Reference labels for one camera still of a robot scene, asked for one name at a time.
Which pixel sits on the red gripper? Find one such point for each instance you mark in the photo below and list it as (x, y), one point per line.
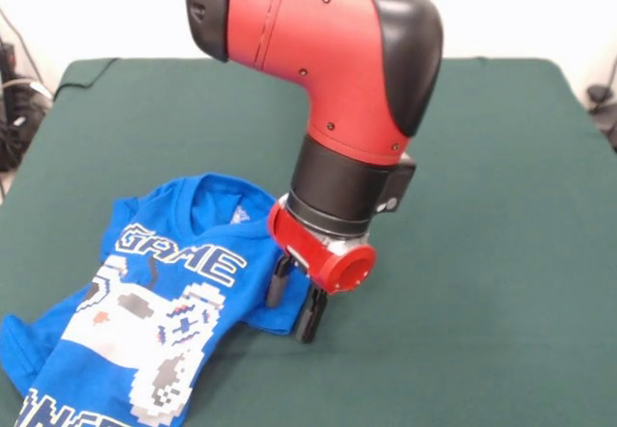
(313, 253)

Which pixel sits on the blue printed t-shirt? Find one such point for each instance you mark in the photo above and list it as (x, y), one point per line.
(144, 234)

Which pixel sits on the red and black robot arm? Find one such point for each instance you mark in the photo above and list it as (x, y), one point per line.
(337, 61)

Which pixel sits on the dark green table cloth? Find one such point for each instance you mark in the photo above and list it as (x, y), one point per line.
(482, 205)

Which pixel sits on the black floor stand base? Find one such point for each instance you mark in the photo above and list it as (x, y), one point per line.
(602, 109)
(14, 128)

